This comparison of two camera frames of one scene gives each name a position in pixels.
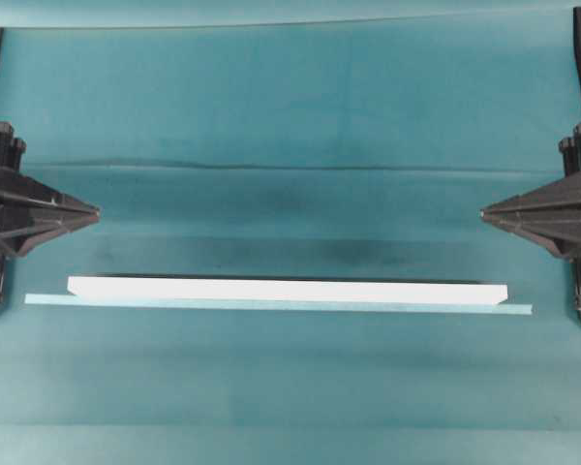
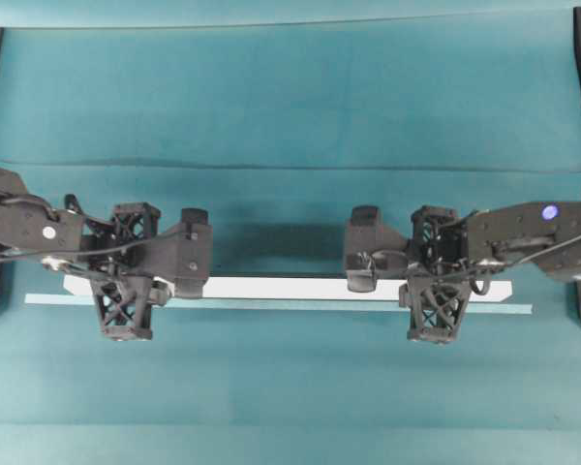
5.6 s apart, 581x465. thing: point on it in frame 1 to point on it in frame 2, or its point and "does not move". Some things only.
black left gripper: (14, 227) to (123, 304)
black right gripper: (565, 233) to (436, 306)
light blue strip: (404, 306) does not move
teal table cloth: (299, 145) does not move
